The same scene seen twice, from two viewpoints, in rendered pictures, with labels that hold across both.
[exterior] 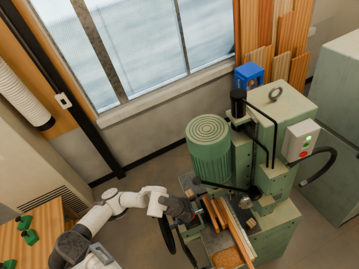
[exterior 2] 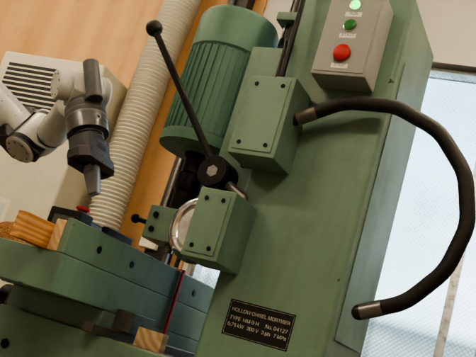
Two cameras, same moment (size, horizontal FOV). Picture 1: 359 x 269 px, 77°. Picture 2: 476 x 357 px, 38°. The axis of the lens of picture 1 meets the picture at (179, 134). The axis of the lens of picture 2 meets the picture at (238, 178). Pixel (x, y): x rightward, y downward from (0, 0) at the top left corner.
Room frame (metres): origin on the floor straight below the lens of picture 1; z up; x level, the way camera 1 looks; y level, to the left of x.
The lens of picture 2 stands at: (-0.47, -0.98, 0.82)
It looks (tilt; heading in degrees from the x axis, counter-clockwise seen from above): 14 degrees up; 35
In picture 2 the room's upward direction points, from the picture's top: 17 degrees clockwise
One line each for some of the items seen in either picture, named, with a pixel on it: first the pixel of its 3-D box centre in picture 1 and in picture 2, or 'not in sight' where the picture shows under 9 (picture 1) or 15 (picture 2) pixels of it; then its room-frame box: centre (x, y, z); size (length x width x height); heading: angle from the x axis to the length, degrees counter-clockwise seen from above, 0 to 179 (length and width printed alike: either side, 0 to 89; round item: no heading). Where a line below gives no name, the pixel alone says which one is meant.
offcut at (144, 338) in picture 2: (250, 223); (151, 340); (0.46, -0.25, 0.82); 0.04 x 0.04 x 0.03; 22
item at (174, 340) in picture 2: not in sight; (116, 326); (0.60, -0.05, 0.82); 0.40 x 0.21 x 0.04; 7
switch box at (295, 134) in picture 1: (299, 141); (353, 42); (0.50, -0.44, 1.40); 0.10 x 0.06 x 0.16; 97
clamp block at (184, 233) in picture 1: (188, 219); not in sight; (0.53, 0.08, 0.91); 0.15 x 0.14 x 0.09; 7
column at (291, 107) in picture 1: (266, 155); (326, 194); (0.64, -0.40, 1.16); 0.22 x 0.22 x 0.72; 7
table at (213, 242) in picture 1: (203, 216); (92, 291); (0.54, -0.01, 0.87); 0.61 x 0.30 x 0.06; 7
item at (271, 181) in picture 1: (272, 177); (269, 123); (0.48, -0.34, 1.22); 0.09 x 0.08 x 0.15; 97
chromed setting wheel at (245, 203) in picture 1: (249, 200); (200, 230); (0.49, -0.25, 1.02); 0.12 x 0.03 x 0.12; 97
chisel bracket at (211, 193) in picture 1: (219, 188); (181, 234); (0.60, -0.13, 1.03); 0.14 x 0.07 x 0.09; 97
